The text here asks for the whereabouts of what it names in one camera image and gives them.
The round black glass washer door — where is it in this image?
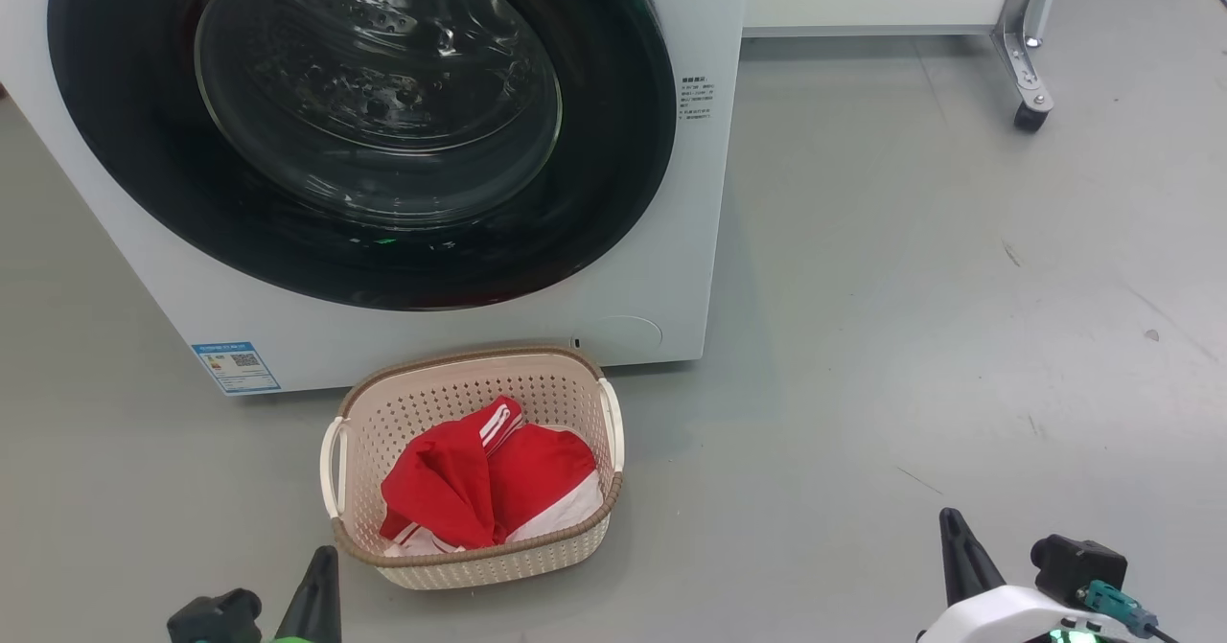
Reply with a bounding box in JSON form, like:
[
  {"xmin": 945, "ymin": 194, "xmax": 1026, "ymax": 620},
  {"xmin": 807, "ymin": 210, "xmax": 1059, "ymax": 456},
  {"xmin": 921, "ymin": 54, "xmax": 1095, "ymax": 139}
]
[{"xmin": 48, "ymin": 0, "xmax": 678, "ymax": 311}]

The metal partition leg bracket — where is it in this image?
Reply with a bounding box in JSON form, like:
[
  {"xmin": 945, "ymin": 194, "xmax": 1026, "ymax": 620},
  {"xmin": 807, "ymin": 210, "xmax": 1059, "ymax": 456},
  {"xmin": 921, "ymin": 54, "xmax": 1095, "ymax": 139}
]
[{"xmin": 990, "ymin": 0, "xmax": 1067, "ymax": 112}]

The cream perforated laundry basket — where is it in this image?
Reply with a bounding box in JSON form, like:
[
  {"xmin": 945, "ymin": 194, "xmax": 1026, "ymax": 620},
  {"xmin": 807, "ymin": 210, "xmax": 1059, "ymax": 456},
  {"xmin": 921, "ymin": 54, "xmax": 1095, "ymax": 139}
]
[{"xmin": 319, "ymin": 344, "xmax": 626, "ymax": 591}]

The teal plug right camera cable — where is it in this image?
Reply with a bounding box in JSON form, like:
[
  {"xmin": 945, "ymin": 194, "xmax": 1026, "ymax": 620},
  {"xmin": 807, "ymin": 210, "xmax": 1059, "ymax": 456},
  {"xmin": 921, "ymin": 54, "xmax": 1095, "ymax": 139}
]
[{"xmin": 1076, "ymin": 580, "xmax": 1182, "ymax": 643}]

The red and white garment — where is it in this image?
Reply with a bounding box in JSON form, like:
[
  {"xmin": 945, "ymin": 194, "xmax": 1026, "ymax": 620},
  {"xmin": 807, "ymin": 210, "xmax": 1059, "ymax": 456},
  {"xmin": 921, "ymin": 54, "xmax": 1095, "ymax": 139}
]
[{"xmin": 380, "ymin": 395, "xmax": 605, "ymax": 556}]

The blue energy label sticker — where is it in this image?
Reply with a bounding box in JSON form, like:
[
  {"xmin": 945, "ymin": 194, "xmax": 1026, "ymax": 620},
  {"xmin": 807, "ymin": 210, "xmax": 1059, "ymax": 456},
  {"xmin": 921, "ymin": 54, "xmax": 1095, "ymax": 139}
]
[{"xmin": 191, "ymin": 340, "xmax": 282, "ymax": 396}]

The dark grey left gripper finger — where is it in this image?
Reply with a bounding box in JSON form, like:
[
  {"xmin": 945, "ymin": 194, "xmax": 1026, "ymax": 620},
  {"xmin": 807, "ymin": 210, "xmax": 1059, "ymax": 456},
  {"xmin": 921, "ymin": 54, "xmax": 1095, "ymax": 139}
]
[{"xmin": 273, "ymin": 546, "xmax": 342, "ymax": 643}]

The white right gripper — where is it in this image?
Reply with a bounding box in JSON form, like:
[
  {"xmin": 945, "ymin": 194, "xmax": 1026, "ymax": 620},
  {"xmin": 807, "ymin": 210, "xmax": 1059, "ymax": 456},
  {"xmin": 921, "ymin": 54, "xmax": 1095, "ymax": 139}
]
[{"xmin": 915, "ymin": 508, "xmax": 1132, "ymax": 643}]

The black printed text sticker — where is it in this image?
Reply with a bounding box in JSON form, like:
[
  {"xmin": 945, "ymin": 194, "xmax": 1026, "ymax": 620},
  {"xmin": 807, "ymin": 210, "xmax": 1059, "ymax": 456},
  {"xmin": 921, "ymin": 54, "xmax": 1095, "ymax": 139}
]
[{"xmin": 679, "ymin": 75, "xmax": 716, "ymax": 122}]

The white front-load washing machine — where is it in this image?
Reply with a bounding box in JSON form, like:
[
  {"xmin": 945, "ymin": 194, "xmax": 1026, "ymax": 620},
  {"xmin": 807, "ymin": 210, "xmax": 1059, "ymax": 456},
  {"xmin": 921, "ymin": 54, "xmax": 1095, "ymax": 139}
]
[{"xmin": 0, "ymin": 0, "xmax": 751, "ymax": 397}]

